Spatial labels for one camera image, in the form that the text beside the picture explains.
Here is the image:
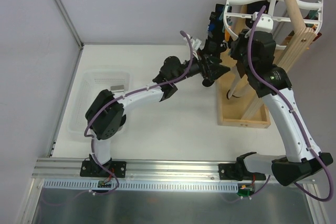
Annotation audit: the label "wooden hanger stand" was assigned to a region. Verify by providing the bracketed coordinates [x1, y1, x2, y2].
[217, 9, 317, 129]

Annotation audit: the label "white plastic laundry basket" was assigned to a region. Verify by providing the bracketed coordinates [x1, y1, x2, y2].
[68, 69, 132, 137]

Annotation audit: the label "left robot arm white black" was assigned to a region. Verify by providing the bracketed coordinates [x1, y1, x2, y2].
[80, 51, 230, 178]

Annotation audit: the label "grey sock white stripes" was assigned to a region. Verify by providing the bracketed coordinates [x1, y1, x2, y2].
[110, 85, 126, 93]

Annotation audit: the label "aluminium mounting rail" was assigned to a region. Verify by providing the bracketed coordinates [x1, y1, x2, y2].
[32, 157, 234, 183]

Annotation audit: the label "black sock plain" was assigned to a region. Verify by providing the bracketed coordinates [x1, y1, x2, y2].
[203, 4, 233, 58]

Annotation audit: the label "black sock white stripes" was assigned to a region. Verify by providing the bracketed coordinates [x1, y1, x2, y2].
[202, 78, 214, 88]

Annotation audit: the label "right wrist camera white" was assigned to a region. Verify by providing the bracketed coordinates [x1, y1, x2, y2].
[245, 12, 274, 38]

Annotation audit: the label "purple cable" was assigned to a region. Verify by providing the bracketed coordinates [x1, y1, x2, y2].
[83, 30, 195, 196]
[248, 5, 333, 202]

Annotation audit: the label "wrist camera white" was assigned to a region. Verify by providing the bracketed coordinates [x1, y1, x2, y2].
[190, 37, 202, 58]
[245, 12, 274, 38]

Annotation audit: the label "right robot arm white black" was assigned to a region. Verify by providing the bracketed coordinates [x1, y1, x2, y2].
[230, 29, 333, 186]

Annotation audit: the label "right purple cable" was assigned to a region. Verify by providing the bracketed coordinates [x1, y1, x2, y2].
[248, 5, 333, 202]

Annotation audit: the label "white slotted cable duct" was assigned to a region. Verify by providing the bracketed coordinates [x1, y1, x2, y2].
[43, 179, 238, 193]

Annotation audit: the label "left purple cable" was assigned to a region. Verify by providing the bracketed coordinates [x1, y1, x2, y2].
[83, 30, 195, 196]

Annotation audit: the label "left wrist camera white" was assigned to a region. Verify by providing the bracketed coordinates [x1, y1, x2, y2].
[190, 37, 202, 58]

